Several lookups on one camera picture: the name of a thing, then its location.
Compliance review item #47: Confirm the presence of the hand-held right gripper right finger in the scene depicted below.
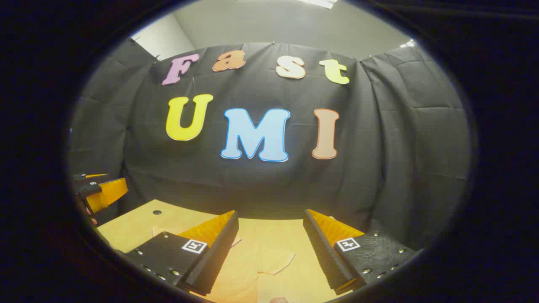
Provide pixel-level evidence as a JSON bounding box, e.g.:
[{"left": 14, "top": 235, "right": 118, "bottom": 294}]
[{"left": 302, "top": 208, "right": 417, "bottom": 295}]

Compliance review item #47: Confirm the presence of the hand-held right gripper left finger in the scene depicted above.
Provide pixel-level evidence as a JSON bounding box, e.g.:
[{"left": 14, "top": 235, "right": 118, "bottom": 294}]
[{"left": 124, "top": 210, "right": 240, "bottom": 296}]

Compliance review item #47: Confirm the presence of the orange T-shirt with striped collar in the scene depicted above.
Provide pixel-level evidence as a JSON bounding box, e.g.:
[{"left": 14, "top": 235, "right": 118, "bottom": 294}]
[{"left": 152, "top": 226, "right": 329, "bottom": 303}]

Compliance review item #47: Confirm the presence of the black backdrop cloth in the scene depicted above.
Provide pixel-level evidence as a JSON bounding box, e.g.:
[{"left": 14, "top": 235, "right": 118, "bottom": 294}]
[{"left": 67, "top": 39, "right": 471, "bottom": 251}]

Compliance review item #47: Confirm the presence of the ceiling light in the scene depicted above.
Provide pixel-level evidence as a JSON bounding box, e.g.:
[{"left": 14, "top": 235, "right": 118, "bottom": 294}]
[{"left": 295, "top": 0, "right": 338, "bottom": 10}]

